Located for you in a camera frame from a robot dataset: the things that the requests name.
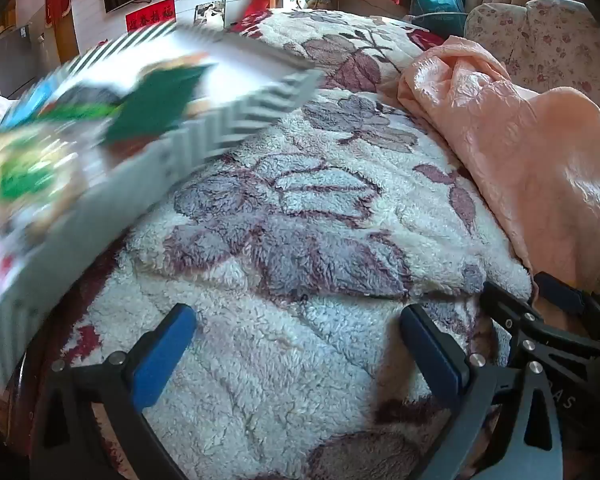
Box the red wall banner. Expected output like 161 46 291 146
125 0 177 33

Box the large framed wedding photo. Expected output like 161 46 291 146
194 0 227 28

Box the bright green snack packet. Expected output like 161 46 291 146
0 160 56 201

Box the floral sofa cushion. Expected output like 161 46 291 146
465 0 600 121

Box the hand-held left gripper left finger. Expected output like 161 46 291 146
30 304 198 480

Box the floral fleece blanket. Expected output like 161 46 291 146
10 7 536 480

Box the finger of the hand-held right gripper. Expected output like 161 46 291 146
533 272 600 339
480 281 600 367

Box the grey refrigerator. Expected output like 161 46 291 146
0 25 41 101

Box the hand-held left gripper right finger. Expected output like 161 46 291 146
399 304 563 480

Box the green white striped box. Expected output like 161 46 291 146
0 24 326 391

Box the blue white snack packet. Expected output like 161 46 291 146
10 80 56 121

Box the red cloth bundle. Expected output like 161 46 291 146
242 0 271 21

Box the pink quilt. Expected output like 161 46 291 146
380 35 600 321

